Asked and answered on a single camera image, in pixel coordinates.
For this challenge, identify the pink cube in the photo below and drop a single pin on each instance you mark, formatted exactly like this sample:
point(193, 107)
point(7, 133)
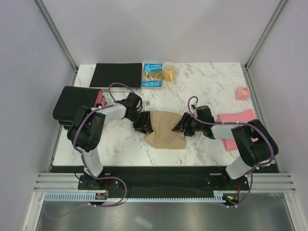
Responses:
point(242, 93)

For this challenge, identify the left aluminium frame post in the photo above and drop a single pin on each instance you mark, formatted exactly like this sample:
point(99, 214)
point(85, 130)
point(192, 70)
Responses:
point(55, 32)

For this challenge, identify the white cable duct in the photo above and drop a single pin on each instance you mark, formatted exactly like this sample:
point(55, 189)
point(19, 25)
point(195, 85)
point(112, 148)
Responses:
point(95, 197)

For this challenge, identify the aluminium front rail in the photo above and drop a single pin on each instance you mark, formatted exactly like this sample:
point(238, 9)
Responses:
point(261, 183)

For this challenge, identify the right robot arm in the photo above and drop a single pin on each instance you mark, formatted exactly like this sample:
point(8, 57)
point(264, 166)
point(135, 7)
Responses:
point(255, 145)

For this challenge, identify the right aluminium frame post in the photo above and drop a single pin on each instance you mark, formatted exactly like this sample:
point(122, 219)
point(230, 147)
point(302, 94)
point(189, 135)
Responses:
point(269, 26)

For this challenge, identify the yellow mug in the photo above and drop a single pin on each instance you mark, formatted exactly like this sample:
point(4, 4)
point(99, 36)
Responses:
point(168, 71)

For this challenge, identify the black notebook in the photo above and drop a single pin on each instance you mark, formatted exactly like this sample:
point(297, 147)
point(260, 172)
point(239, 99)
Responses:
point(105, 74)

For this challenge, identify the beige t shirt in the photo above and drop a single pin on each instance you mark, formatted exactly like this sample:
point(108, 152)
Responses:
point(163, 137)

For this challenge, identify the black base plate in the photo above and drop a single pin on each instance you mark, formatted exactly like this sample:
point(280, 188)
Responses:
point(161, 182)

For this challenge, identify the black pink drawer unit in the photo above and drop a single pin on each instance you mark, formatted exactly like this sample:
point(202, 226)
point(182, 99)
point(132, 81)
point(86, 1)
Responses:
point(72, 98)

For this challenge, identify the aluminium frame post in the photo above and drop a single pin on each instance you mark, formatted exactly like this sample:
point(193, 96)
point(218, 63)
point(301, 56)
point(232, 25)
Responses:
point(55, 32)
point(269, 26)

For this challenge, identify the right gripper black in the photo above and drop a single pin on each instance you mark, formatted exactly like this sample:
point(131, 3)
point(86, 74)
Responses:
point(186, 118)

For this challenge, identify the pink folded t shirt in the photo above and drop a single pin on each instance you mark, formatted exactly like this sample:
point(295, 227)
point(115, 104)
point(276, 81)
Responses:
point(244, 116)

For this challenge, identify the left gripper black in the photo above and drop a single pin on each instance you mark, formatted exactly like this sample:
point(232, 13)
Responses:
point(146, 123)

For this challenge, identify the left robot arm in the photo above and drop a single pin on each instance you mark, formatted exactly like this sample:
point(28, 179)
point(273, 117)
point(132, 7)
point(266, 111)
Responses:
point(86, 128)

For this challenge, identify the blue treehouse book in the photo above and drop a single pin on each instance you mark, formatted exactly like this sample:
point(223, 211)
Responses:
point(152, 78)

